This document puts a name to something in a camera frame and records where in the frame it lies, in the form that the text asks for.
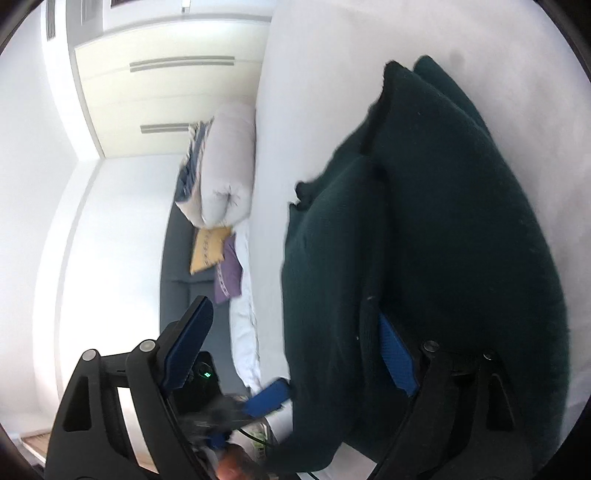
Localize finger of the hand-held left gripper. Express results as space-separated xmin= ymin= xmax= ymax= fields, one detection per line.
xmin=242 ymin=378 xmax=291 ymax=417

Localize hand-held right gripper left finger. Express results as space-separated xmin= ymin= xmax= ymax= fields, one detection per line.
xmin=44 ymin=295 xmax=215 ymax=480

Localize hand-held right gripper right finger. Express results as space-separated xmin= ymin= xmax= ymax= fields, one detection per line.
xmin=369 ymin=313 xmax=541 ymax=480

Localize dark green sweater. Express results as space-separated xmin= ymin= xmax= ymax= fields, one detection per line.
xmin=265 ymin=55 xmax=571 ymax=480

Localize person's left hand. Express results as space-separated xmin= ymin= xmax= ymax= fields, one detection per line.
xmin=216 ymin=445 xmax=266 ymax=480

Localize white pillow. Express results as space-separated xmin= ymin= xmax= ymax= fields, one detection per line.
xmin=228 ymin=217 xmax=262 ymax=391

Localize grey upholstered headboard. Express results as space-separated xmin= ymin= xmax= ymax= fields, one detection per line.
xmin=159 ymin=200 xmax=245 ymax=386

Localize purple patterned pillow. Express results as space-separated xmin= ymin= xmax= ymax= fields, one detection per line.
xmin=213 ymin=233 xmax=245 ymax=305

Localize yellow patterned pillow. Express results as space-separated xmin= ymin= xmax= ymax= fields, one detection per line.
xmin=189 ymin=226 xmax=233 ymax=276

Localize rolled beige duvet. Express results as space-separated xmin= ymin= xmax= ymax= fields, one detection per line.
xmin=174 ymin=102 xmax=257 ymax=230

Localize cream wardrobe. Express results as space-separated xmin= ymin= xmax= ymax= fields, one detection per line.
xmin=73 ymin=13 xmax=274 ymax=160

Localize white bed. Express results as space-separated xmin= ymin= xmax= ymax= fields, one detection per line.
xmin=228 ymin=0 xmax=591 ymax=480

